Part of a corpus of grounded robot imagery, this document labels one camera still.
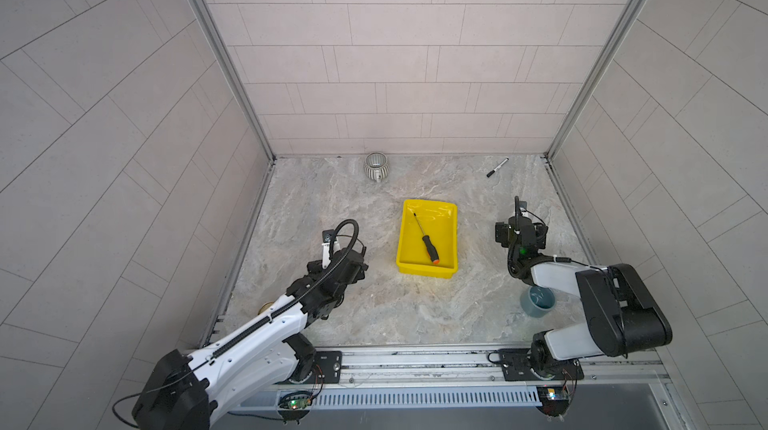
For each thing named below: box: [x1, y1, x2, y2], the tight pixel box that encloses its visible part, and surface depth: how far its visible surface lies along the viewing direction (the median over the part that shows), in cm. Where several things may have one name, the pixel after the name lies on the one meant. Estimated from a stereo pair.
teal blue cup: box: [520, 285, 556, 318], surface depth 81 cm
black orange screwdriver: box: [413, 212, 440, 265], surface depth 91 cm
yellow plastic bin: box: [396, 199, 459, 279], surface depth 93 cm
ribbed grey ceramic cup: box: [364, 151, 390, 183], surface depth 107 cm
